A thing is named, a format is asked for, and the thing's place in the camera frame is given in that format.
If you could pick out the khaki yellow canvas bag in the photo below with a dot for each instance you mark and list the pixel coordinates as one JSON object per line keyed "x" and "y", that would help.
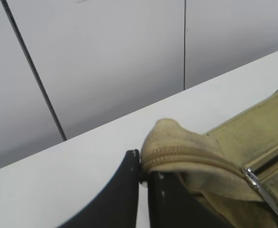
{"x": 232, "y": 170}

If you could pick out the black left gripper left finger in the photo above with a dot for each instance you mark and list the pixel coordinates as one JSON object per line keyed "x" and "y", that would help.
{"x": 116, "y": 205}

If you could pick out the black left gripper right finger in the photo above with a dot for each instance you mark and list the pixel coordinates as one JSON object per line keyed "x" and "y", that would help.
{"x": 171, "y": 206}

